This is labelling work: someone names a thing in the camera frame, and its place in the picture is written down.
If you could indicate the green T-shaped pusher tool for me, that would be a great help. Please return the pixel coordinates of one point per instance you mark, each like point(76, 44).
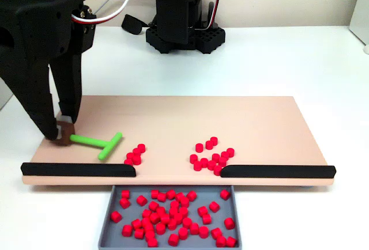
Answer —
point(86, 140)

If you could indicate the red cylinder granule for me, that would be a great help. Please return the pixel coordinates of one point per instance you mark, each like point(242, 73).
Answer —
point(183, 233)
point(165, 219)
point(174, 204)
point(230, 152)
point(146, 213)
point(150, 235)
point(194, 228)
point(148, 228)
point(184, 202)
point(199, 147)
point(160, 211)
point(172, 224)
point(222, 162)
point(125, 194)
point(191, 195)
point(145, 222)
point(171, 194)
point(197, 166)
point(154, 194)
point(202, 211)
point(206, 219)
point(139, 233)
point(177, 219)
point(116, 216)
point(136, 224)
point(225, 194)
point(127, 230)
point(220, 241)
point(193, 158)
point(154, 218)
point(204, 162)
point(214, 206)
point(213, 140)
point(173, 212)
point(231, 241)
point(183, 212)
point(161, 197)
point(152, 242)
point(216, 233)
point(136, 151)
point(218, 170)
point(180, 196)
point(173, 240)
point(229, 223)
point(128, 162)
point(187, 222)
point(124, 203)
point(130, 156)
point(141, 147)
point(141, 200)
point(211, 165)
point(209, 144)
point(203, 232)
point(225, 155)
point(153, 206)
point(160, 228)
point(137, 160)
point(215, 157)

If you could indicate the white partition panel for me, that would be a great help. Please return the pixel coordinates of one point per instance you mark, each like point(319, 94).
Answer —
point(3, 97)
point(361, 2)

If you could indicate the black table clamp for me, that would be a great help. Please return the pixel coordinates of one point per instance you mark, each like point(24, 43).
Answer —
point(131, 24)

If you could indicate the pink flat board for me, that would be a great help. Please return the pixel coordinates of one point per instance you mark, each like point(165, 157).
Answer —
point(201, 123)

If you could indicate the grey plastic tray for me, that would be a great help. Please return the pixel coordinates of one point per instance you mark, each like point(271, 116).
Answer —
point(223, 212)

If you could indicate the small white object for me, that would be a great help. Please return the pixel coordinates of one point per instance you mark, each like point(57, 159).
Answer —
point(366, 49)

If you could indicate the black foam rail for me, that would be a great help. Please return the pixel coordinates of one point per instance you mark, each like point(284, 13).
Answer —
point(276, 171)
point(72, 170)

